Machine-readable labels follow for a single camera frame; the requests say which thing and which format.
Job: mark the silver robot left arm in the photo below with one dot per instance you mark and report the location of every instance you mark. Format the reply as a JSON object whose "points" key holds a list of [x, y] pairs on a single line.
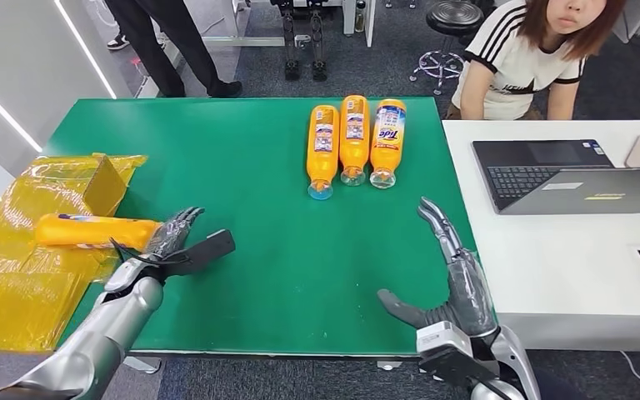
{"points": [[104, 337]]}

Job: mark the small white floor plate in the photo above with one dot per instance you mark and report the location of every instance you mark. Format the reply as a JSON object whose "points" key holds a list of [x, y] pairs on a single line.
{"points": [[388, 365]]}

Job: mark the dark grey open laptop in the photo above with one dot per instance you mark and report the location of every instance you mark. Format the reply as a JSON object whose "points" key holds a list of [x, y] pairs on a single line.
{"points": [[524, 176]]}

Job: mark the seated person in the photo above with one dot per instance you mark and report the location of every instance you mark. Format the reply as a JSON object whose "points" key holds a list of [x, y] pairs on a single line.
{"points": [[513, 63]]}

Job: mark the orange detergent bottle blue cap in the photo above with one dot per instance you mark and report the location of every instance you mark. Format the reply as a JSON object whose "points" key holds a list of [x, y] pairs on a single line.
{"points": [[322, 165]]}

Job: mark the orange detergent bottle clear cap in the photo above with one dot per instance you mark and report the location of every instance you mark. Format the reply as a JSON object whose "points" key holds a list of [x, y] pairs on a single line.
{"points": [[387, 157], [93, 232], [354, 149]]}

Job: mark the white desk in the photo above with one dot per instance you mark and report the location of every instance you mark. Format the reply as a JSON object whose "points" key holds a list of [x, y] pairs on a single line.
{"points": [[563, 265]]}

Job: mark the cardboard box in yellow film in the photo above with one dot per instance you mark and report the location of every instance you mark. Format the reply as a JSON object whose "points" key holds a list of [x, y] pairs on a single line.
{"points": [[16, 298]]}

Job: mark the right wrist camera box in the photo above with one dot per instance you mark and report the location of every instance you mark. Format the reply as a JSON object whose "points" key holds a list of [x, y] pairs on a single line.
{"points": [[441, 345]]}

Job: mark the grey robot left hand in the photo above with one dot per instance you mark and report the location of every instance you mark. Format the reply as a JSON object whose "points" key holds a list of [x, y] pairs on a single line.
{"points": [[174, 234]]}

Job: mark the black robot leg stand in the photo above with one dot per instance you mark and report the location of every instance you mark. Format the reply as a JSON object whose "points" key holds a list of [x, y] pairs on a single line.
{"points": [[289, 38], [318, 38]]}

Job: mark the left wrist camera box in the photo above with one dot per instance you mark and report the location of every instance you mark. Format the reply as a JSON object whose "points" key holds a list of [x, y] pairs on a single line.
{"points": [[209, 251]]}

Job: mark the standing person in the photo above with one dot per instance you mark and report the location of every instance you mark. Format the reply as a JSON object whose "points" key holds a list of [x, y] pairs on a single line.
{"points": [[187, 38]]}

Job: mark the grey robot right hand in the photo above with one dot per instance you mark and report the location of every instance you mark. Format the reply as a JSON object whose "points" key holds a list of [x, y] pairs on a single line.
{"points": [[469, 298]]}

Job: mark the green table mat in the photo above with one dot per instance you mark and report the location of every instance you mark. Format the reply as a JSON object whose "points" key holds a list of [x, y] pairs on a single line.
{"points": [[276, 248]]}

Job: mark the small dark drink bottle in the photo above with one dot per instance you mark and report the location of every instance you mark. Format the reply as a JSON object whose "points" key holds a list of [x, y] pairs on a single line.
{"points": [[359, 16]]}

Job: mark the white metal table frame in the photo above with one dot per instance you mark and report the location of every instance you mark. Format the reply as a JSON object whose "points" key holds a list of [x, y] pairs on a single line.
{"points": [[254, 41]]}

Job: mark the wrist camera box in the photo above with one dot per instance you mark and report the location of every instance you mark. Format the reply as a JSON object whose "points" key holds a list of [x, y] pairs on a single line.
{"points": [[441, 345], [209, 251]]}

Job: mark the black round stool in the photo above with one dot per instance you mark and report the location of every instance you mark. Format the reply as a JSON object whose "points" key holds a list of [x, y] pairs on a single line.
{"points": [[455, 16]]}

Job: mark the white cabinet panel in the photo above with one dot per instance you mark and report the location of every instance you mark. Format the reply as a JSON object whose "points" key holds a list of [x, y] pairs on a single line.
{"points": [[371, 22]]}

